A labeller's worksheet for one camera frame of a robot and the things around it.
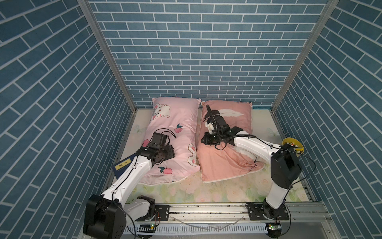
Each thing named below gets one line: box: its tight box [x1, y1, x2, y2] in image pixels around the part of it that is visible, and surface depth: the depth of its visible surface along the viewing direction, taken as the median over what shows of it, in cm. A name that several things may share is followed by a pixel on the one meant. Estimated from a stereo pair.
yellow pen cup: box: [282, 137, 304, 155], surface depth 86 cm
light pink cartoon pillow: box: [139, 96, 202, 185], surface depth 93 cm
